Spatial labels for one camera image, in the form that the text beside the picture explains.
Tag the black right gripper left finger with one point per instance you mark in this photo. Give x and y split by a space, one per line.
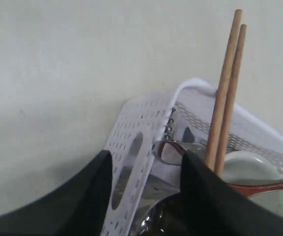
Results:
76 208

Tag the stainless steel cup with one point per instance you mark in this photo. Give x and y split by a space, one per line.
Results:
159 212

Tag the brown wooden spoon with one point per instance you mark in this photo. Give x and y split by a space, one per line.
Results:
245 190

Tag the wooden chopstick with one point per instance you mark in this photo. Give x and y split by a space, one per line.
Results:
220 101
230 101

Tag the white plastic woven basket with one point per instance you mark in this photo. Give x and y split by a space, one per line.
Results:
181 115

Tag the pale green ceramic bowl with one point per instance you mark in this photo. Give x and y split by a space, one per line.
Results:
242 167

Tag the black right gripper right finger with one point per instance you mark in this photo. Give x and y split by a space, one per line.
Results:
212 208

